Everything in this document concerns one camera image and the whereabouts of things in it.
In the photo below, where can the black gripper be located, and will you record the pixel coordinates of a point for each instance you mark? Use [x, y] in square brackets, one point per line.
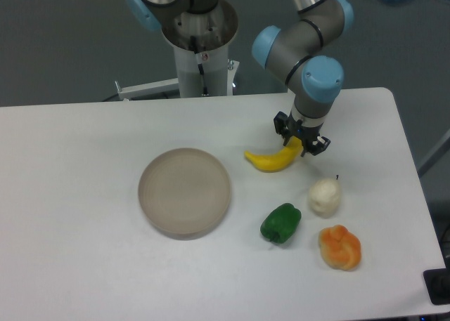
[305, 128]

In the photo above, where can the yellow banana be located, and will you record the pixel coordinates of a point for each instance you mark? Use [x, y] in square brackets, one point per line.
[277, 161]

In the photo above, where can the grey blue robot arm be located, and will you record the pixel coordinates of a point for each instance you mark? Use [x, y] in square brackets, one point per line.
[293, 55]

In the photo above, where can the white garlic bulb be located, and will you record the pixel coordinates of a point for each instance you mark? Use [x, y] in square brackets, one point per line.
[324, 197]

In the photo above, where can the green bell pepper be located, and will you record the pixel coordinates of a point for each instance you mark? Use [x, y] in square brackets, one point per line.
[281, 224]

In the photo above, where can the orange knotted bread roll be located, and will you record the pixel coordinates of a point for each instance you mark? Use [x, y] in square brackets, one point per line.
[339, 248]

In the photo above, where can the beige round plate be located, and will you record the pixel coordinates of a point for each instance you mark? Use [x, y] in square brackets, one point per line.
[185, 192]

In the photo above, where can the black box at table edge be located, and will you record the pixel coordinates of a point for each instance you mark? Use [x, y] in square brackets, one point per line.
[437, 283]

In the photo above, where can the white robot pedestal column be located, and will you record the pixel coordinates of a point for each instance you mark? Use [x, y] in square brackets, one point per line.
[201, 50]

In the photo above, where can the white metal base bracket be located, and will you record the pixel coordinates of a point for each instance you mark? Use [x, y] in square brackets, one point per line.
[148, 91]

